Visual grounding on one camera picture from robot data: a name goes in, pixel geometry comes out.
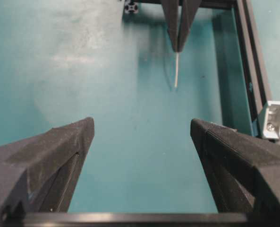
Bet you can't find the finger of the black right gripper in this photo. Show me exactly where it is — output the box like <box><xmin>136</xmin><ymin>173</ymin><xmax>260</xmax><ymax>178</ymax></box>
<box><xmin>161</xmin><ymin>0</ymin><xmax>179</xmax><ymax>52</ymax></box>
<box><xmin>178</xmin><ymin>0</ymin><xmax>202</xmax><ymax>52</ymax></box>

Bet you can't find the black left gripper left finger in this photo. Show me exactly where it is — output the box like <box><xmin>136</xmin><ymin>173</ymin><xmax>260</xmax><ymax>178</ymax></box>
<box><xmin>0</xmin><ymin>117</ymin><xmax>94</xmax><ymax>226</ymax></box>

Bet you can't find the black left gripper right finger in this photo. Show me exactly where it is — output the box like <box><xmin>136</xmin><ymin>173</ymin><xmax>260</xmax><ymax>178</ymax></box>
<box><xmin>190</xmin><ymin>119</ymin><xmax>280</xmax><ymax>227</ymax></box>

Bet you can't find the thin white wire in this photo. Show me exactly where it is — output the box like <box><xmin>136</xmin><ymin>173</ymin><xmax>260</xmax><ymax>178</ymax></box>
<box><xmin>174</xmin><ymin>52</ymin><xmax>180</xmax><ymax>88</ymax></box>

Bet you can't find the black square aluminium frame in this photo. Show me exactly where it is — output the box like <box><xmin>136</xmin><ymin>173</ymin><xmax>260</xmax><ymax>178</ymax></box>
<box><xmin>124</xmin><ymin>0</ymin><xmax>239</xmax><ymax>15</ymax></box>

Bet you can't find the long black aluminium rail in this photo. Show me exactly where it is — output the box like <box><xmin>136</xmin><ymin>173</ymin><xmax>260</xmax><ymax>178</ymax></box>
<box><xmin>233</xmin><ymin>0</ymin><xmax>280</xmax><ymax>144</ymax></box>

